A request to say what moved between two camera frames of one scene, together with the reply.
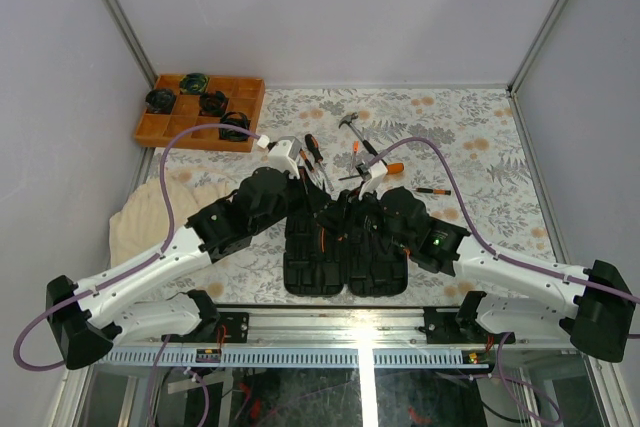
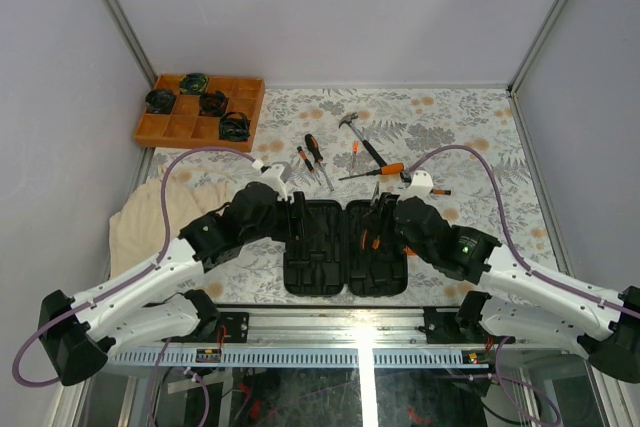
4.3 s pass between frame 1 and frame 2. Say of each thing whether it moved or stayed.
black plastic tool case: stayed
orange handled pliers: moved
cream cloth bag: stayed
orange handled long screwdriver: stayed
